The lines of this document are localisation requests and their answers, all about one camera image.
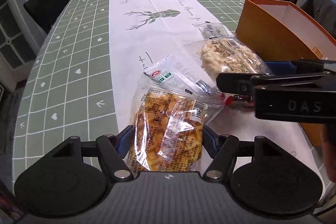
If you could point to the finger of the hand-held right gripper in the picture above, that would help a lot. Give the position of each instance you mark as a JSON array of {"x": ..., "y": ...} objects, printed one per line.
[
  {"x": 278, "y": 67},
  {"x": 231, "y": 82}
]

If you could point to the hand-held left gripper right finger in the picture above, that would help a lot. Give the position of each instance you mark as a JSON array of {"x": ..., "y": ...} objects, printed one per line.
[{"x": 210, "y": 138}]

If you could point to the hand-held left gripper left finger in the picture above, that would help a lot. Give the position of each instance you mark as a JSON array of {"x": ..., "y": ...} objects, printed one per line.
[{"x": 124, "y": 141}]

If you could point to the white puffed rice packet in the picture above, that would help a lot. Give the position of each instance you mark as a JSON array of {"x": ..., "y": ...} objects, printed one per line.
[{"x": 231, "y": 56}]

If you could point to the orange cardboard box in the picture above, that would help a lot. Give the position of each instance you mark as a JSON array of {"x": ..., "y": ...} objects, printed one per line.
[{"x": 267, "y": 32}]

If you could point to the yellow pastry packet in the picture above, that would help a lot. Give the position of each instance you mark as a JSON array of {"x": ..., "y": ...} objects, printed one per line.
[{"x": 168, "y": 134}]

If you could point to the clear packet with red cap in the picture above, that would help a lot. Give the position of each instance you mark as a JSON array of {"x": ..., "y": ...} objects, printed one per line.
[{"x": 181, "y": 69}]

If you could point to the small clear snack packet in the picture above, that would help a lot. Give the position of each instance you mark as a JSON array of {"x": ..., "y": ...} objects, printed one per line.
[{"x": 214, "y": 29}]

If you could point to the dark jacket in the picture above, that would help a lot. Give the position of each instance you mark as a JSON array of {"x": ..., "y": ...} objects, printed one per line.
[{"x": 320, "y": 11}]

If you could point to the green checked tablecloth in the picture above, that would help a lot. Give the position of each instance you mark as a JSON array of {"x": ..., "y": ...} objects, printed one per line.
[{"x": 73, "y": 43}]

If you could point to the glass panelled door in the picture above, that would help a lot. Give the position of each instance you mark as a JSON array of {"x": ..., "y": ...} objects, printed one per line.
[{"x": 10, "y": 37}]

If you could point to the black chair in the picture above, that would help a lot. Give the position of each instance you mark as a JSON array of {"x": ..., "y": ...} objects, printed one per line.
[{"x": 50, "y": 1}]

